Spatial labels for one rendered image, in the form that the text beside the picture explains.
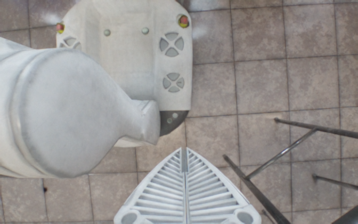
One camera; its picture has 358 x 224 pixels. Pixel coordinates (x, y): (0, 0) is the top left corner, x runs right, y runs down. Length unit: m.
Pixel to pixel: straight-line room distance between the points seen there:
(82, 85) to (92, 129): 0.06
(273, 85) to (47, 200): 1.70
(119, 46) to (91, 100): 0.50
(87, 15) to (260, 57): 0.93
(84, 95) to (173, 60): 0.41
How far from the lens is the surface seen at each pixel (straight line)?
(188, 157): 0.16
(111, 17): 0.76
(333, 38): 1.38
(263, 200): 0.63
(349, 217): 0.52
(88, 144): 0.20
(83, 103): 0.19
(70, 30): 0.73
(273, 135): 1.07
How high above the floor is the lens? 0.88
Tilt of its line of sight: 88 degrees down
